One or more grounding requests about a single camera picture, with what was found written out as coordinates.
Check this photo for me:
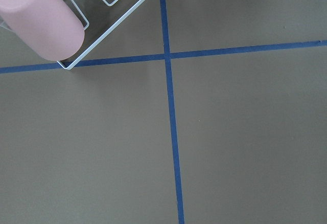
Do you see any white wire cup rack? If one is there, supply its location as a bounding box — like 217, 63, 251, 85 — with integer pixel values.
1, 0, 145, 74

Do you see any pink plastic cup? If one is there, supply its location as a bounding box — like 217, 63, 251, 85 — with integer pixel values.
1, 0, 85, 61

